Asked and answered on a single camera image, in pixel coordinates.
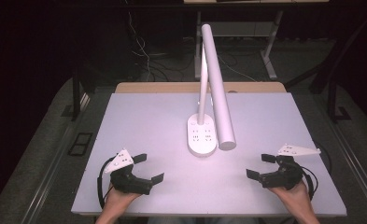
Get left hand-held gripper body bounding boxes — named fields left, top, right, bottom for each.
left=104, top=147, right=153, bottom=196

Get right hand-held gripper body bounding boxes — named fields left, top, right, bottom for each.
left=259, top=143, right=322, bottom=191

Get person's left hand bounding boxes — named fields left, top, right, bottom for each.
left=104, top=182, right=142, bottom=217

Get person's right hand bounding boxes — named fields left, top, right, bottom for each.
left=268, top=179, right=314, bottom=217

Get white table board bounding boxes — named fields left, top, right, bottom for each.
left=71, top=91, right=348, bottom=217

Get white desk lamp with socket base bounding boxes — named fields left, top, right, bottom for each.
left=186, top=23, right=237, bottom=158

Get black metal stand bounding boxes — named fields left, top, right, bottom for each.
left=61, top=59, right=96, bottom=122
left=284, top=12, right=367, bottom=124

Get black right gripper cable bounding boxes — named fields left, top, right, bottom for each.
left=300, top=165, right=319, bottom=201

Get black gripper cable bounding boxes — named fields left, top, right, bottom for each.
left=300, top=165, right=319, bottom=201
left=96, top=156, right=116, bottom=210

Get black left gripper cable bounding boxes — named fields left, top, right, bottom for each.
left=96, top=156, right=116, bottom=210

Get black rectangular floor frame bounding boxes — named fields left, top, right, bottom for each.
left=66, top=132, right=94, bottom=157

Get loose cables on floor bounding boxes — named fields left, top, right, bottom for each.
left=123, top=0, right=201, bottom=82

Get white metal desk frame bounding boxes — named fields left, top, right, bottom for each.
left=193, top=0, right=330, bottom=81

